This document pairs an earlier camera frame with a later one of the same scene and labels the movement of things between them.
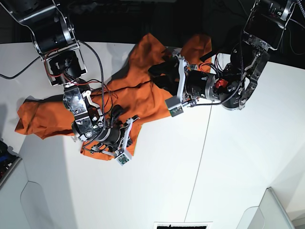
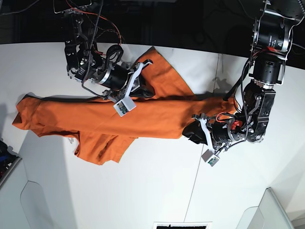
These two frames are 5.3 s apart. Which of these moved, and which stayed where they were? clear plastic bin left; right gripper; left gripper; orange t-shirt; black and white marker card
Moved: right gripper; orange t-shirt; left gripper
Stayed: black and white marker card; clear plastic bin left
